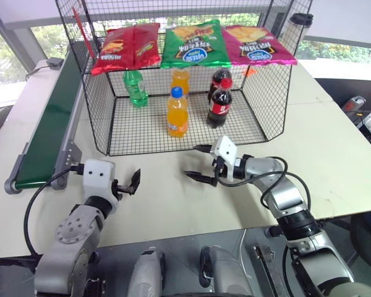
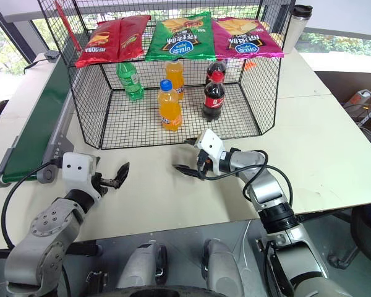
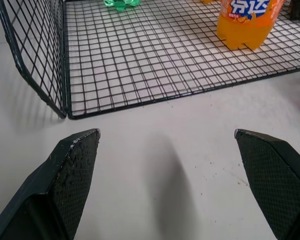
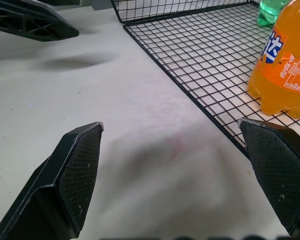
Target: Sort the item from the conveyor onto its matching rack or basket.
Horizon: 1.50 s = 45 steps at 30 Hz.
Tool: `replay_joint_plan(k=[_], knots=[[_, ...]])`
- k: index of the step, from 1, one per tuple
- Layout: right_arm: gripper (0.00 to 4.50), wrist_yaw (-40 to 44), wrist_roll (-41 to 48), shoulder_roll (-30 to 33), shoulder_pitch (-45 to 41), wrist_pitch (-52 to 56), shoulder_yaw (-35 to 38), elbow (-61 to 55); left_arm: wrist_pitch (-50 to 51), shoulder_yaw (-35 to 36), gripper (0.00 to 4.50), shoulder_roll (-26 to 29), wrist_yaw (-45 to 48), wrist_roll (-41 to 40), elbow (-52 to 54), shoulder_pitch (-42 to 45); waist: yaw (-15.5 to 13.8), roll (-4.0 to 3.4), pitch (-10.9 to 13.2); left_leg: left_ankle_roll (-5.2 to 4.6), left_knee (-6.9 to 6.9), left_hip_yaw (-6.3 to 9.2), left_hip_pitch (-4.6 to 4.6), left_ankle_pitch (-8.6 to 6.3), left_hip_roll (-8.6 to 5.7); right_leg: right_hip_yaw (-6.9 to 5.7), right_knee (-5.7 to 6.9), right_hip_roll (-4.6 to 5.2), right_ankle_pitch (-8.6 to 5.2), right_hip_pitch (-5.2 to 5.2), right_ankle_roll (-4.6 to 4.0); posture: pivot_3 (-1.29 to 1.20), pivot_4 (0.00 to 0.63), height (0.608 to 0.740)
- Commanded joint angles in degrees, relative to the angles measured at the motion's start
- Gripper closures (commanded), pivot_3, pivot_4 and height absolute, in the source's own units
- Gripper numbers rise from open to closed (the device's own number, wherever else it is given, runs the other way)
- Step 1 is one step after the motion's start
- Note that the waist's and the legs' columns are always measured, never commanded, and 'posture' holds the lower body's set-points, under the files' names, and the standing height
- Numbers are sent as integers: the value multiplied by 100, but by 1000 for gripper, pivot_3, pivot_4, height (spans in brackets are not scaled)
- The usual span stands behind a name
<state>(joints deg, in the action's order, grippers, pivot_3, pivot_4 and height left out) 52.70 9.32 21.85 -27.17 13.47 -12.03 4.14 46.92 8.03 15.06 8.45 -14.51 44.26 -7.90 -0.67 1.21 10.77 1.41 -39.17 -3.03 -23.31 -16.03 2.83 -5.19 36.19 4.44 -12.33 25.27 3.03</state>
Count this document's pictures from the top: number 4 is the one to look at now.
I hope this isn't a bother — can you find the green soda plastic bottle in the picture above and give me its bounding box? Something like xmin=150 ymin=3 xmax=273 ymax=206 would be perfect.
xmin=257 ymin=0 xmax=295 ymax=27

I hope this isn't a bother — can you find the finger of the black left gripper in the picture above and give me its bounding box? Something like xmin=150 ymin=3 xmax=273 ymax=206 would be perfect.
xmin=0 ymin=0 xmax=80 ymax=42

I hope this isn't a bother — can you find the black wire grid rack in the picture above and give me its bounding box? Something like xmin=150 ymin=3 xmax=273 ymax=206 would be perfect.
xmin=109 ymin=0 xmax=300 ymax=161

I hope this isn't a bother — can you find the orange soda plastic bottle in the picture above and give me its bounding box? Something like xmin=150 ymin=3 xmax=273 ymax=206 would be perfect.
xmin=247 ymin=0 xmax=300 ymax=119

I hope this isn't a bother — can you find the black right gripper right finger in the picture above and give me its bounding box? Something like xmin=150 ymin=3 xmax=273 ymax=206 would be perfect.
xmin=237 ymin=118 xmax=300 ymax=237

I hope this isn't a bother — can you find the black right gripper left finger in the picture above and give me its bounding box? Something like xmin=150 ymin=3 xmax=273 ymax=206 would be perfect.
xmin=0 ymin=121 xmax=105 ymax=240

